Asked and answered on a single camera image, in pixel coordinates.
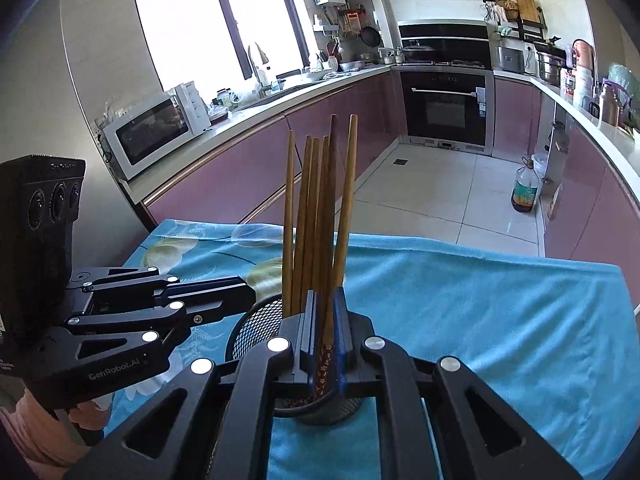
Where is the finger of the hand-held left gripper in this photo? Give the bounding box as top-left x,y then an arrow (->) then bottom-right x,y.
67,287 -> 257,341
67,266 -> 253,297

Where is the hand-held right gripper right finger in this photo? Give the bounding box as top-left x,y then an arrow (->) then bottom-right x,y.
334,287 -> 584,480

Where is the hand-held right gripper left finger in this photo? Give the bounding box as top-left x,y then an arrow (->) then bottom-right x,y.
62,289 -> 319,480

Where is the black mesh holder cup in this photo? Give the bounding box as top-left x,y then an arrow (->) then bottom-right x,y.
226,292 -> 366,426

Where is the bunch of wooden chopsticks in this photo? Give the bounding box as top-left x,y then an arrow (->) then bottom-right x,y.
281,114 -> 359,318

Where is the single wooden chopstick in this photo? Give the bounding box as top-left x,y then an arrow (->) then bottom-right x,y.
311,114 -> 340,403

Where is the person's left hand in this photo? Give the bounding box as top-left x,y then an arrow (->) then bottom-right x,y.
68,395 -> 115,431

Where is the pink base cabinets long row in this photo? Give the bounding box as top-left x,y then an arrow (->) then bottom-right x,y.
140,67 -> 403,233

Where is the blue floral tablecloth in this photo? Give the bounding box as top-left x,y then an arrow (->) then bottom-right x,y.
102,218 -> 640,480

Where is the white microwave oven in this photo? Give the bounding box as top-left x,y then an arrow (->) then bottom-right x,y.
97,81 -> 212,181

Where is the white kitchen countertop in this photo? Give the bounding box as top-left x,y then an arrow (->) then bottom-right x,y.
120,62 -> 640,201

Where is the kitchen sink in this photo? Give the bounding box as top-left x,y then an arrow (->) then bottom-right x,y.
250,82 -> 307,106

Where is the plastic oil bottle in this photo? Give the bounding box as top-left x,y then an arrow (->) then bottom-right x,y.
510,156 -> 541,214

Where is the black built-in oven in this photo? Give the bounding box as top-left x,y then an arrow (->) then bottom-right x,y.
399,67 -> 496,153

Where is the kitchen window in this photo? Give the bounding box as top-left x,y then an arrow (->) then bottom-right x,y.
130,0 -> 308,93

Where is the pink base cabinets open gap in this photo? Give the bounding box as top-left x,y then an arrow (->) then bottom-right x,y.
492,76 -> 640,306

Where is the wok with glass lid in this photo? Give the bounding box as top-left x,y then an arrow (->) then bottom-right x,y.
401,42 -> 437,63

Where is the black range hood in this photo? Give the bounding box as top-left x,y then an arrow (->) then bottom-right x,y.
397,20 -> 493,66

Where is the silver box appliance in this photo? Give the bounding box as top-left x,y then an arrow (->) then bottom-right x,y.
495,46 -> 526,73

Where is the stainless steel pot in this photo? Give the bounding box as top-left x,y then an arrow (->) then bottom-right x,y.
534,42 -> 568,86

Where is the white plastic container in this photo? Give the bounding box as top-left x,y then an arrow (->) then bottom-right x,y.
572,66 -> 594,108

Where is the steel thermos bottle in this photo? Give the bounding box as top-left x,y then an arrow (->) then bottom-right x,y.
598,82 -> 621,126

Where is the pink kettle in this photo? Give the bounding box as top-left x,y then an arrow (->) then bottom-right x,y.
571,39 -> 595,68

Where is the wooden cutting board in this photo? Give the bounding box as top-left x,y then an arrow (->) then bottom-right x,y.
515,0 -> 543,23

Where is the light green bag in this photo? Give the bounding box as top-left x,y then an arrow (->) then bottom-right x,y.
607,62 -> 640,126

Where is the black wall rack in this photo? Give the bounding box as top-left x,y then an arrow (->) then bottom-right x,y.
482,0 -> 546,43

